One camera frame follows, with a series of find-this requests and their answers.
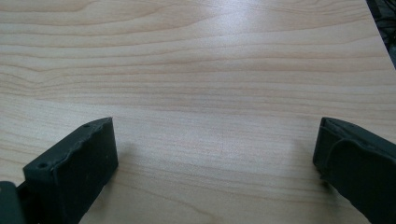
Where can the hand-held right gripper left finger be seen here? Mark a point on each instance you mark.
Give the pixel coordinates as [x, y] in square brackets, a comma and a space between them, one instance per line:
[74, 174]

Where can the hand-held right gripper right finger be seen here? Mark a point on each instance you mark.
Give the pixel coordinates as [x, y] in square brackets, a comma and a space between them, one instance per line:
[358, 165]

